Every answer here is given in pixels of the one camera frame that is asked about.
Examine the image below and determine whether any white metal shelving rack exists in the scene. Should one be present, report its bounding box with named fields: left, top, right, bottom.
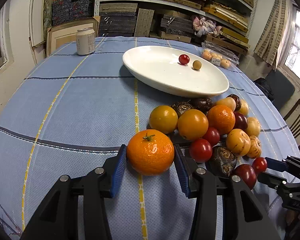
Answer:
left=95, top=0, right=259, bottom=45

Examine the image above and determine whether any clear plastic clamshell box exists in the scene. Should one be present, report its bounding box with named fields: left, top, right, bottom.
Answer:
left=201, top=41, right=240, bottom=68

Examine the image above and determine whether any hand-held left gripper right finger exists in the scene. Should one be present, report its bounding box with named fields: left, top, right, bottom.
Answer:
left=174, top=144, right=282, bottom=240

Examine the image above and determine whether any dark brown water chestnut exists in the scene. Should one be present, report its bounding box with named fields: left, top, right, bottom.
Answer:
left=170, top=102, right=194, bottom=117
left=209, top=146, right=237, bottom=177
left=189, top=97, right=214, bottom=112
left=226, top=94, right=242, bottom=112

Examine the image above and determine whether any white leaning board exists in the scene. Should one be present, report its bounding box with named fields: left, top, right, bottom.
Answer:
left=28, top=0, right=48, bottom=64

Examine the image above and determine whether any upright woven wooden box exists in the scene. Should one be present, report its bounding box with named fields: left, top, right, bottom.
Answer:
left=134, top=8, right=154, bottom=37

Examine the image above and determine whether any large dark red plum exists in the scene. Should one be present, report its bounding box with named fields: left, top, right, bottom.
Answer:
left=232, top=164, right=257, bottom=190

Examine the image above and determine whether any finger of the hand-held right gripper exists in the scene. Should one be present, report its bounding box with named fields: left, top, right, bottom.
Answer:
left=264, top=155, right=300, bottom=178
left=257, top=171, right=300, bottom=213

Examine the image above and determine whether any white oval plate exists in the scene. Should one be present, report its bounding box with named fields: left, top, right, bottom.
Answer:
left=122, top=45, right=230, bottom=98

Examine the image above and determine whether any pale yellow round fruit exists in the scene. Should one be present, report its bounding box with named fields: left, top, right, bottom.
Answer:
left=149, top=105, right=178, bottom=134

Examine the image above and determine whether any smooth orange citrus fruit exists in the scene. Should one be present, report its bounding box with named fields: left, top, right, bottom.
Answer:
left=177, top=109, right=209, bottom=141

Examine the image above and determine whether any orange mandarin with green stem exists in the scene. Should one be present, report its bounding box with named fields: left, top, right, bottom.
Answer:
left=126, top=129, right=175, bottom=176

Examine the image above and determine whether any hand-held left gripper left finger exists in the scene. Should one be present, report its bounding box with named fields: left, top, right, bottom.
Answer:
left=20, top=144, right=128, bottom=240

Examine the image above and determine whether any framed picture in cardboard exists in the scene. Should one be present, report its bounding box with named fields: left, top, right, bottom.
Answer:
left=46, top=16, right=101, bottom=57

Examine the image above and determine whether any white drink can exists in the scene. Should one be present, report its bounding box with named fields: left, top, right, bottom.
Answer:
left=76, top=27, right=96, bottom=55

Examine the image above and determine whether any small dark red plum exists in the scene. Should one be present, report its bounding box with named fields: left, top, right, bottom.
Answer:
left=233, top=112, right=248, bottom=131

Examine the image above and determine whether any stack of yellow wooden boxes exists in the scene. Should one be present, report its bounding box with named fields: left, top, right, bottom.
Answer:
left=202, top=3, right=251, bottom=55

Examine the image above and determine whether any stack of grey flat boxes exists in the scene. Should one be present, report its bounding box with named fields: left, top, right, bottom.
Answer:
left=99, top=2, right=138, bottom=37

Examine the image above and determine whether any green marble slab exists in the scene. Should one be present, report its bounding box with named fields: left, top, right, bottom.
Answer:
left=43, top=0, right=56, bottom=28

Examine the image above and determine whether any cluster of small peach mandarins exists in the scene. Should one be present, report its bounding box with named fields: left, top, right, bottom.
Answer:
left=202, top=50, right=231, bottom=68

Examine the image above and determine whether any brown wooden chair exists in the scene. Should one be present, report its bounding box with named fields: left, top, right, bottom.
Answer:
left=283, top=98, right=300, bottom=151

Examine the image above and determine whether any pink crumpled plastic bag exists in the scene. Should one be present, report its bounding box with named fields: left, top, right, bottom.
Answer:
left=192, top=16, right=222, bottom=37

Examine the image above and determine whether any bright window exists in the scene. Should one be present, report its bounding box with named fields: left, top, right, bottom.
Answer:
left=284, top=5, right=300, bottom=88

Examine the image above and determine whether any stack of dark clasp boxes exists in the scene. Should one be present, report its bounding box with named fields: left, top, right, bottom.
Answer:
left=160, top=14, right=194, bottom=34

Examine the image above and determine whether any blue checked tablecloth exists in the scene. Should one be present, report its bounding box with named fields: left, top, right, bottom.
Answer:
left=0, top=36, right=300, bottom=240

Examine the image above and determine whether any yellow striped pepino melon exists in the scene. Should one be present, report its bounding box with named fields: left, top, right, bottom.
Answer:
left=237, top=99, right=249, bottom=116
left=226, top=129, right=251, bottom=157
left=244, top=117, right=261, bottom=137
left=215, top=97, right=236, bottom=112
left=246, top=135, right=262, bottom=158

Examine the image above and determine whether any stack of patterned fabric boxes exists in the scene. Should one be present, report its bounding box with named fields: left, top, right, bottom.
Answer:
left=52, top=0, right=94, bottom=27

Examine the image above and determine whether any dark jacket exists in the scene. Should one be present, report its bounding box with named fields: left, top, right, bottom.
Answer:
left=254, top=77, right=275, bottom=103

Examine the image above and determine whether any dark blue chair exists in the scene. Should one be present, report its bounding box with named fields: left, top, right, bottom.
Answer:
left=264, top=69, right=295, bottom=110

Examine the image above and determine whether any dimpled orange mandarin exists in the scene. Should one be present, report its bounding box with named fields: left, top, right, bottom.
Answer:
left=207, top=105, right=235, bottom=135

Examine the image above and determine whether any beige patterned curtain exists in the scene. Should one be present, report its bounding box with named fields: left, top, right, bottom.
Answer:
left=254, top=0, right=294, bottom=71

